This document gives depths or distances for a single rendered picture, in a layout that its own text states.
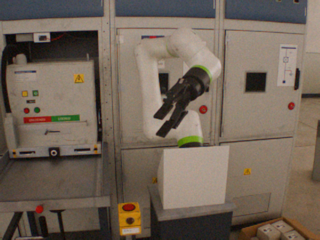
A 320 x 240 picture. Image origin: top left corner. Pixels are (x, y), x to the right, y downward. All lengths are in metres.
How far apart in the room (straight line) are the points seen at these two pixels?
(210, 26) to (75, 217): 1.62
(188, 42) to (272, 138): 1.39
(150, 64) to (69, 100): 0.50
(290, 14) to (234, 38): 0.47
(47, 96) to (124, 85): 0.48
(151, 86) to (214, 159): 0.47
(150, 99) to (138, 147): 0.60
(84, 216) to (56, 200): 0.87
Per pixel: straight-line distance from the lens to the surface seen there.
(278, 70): 2.14
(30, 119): 1.70
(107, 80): 1.82
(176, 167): 1.27
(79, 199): 1.31
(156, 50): 1.46
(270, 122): 2.20
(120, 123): 1.86
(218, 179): 1.36
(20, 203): 1.37
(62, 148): 1.71
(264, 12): 2.07
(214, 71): 1.05
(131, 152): 1.93
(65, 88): 1.62
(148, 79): 1.43
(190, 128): 1.37
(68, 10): 1.80
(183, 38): 1.04
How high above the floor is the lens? 1.50
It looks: 16 degrees down
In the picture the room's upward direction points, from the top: straight up
